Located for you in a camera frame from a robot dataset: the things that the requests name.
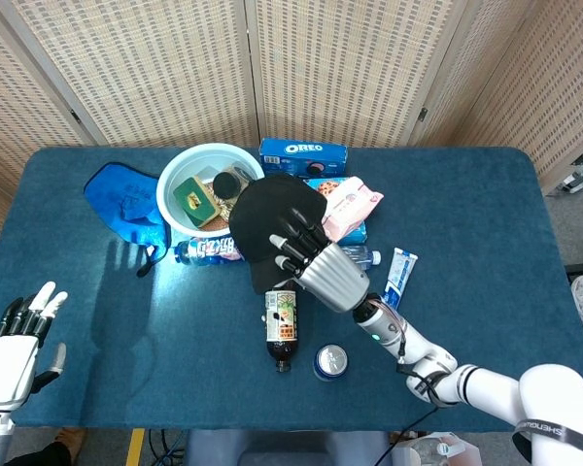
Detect blue cloth with black trim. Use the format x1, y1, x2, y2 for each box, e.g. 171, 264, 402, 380
83, 161, 172, 279

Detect blue white drink can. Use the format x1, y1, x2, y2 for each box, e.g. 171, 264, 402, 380
313, 343, 350, 383

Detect white power strip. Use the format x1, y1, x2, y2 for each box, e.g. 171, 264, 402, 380
558, 152, 583, 195

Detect blue Oreo box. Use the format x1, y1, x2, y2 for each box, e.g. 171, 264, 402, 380
258, 137, 350, 179

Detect blue cookie box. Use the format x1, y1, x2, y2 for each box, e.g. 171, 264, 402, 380
303, 177, 370, 246

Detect yellow floor tape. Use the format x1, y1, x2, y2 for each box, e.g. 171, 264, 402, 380
124, 427, 147, 466

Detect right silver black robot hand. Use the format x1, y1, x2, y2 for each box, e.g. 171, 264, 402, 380
269, 207, 372, 315

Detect woven folding screen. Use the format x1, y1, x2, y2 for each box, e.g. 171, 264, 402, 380
0, 0, 583, 253

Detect light blue plastic basin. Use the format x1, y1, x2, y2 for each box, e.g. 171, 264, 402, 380
155, 143, 266, 239

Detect pink wet wipes pack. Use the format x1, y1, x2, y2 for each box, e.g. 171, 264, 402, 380
320, 176, 385, 244

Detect brown shoe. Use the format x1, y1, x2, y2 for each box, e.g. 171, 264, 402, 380
52, 426, 86, 460

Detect green yellow box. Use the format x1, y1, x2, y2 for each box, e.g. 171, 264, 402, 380
173, 176, 221, 228

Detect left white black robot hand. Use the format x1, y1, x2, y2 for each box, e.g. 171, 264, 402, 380
0, 281, 70, 410

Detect blue label drink bottle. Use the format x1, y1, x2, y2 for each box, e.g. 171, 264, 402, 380
173, 235, 244, 267

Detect dark tea plastic bottle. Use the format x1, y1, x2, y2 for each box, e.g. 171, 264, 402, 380
263, 285, 300, 374

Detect black round jar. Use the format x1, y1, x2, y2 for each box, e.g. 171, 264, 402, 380
212, 172, 242, 200

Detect blue white toothpaste tube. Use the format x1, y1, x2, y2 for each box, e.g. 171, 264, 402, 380
382, 247, 419, 312

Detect floor cables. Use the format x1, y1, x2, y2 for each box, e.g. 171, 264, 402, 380
148, 429, 187, 466

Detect black baseball cap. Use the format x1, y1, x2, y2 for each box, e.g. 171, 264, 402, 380
227, 174, 329, 296

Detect brown patterned snack packet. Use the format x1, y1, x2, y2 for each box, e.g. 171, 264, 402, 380
201, 165, 252, 229

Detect clear water bottle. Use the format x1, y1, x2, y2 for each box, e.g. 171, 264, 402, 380
339, 245, 383, 271

